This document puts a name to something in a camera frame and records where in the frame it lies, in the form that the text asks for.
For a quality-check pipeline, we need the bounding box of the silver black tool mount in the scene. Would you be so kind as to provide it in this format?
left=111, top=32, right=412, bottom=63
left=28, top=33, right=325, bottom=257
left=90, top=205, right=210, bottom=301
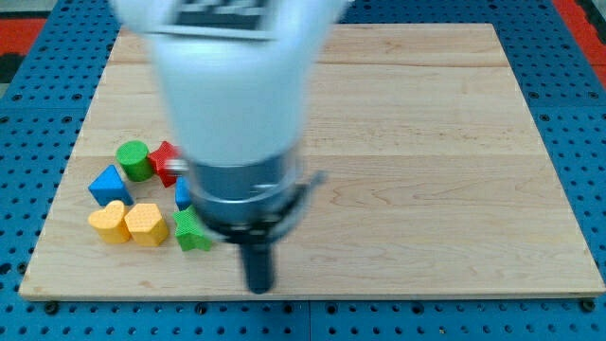
left=166, top=150, right=327, bottom=244

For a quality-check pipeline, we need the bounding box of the blue triangle block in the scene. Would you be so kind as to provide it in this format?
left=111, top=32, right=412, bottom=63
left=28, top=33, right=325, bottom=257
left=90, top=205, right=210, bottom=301
left=88, top=165, right=134, bottom=206

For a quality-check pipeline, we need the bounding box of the yellow heart block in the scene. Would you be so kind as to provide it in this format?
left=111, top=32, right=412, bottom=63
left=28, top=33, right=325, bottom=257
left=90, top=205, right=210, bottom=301
left=87, top=200, right=131, bottom=244

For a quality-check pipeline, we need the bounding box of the blue cube block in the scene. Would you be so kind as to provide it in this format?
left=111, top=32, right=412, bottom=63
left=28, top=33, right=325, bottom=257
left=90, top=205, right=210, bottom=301
left=174, top=176, right=191, bottom=211

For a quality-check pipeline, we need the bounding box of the green star block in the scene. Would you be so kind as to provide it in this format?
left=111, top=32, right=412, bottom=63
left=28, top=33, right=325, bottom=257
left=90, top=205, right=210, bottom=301
left=172, top=206, right=212, bottom=252

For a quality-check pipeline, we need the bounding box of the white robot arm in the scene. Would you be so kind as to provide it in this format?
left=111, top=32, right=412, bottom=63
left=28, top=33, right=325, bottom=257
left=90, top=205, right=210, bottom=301
left=111, top=0, right=348, bottom=294

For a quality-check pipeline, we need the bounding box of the wooden board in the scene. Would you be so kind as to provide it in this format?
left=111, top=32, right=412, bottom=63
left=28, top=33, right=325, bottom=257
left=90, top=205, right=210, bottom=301
left=19, top=24, right=605, bottom=301

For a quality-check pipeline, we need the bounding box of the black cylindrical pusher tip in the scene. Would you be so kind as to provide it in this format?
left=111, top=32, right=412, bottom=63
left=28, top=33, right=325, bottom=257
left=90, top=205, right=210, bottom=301
left=241, top=243, right=275, bottom=294

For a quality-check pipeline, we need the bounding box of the red star block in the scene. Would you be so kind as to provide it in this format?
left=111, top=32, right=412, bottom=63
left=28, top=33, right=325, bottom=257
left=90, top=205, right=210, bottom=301
left=148, top=140, right=180, bottom=188

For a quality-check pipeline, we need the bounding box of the green cylinder block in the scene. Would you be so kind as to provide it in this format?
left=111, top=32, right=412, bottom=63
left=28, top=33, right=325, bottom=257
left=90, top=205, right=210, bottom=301
left=116, top=140, right=153, bottom=182

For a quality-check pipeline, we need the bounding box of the yellow pentagon block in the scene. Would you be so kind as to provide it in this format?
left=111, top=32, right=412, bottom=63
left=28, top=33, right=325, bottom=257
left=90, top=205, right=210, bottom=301
left=124, top=204, right=169, bottom=247

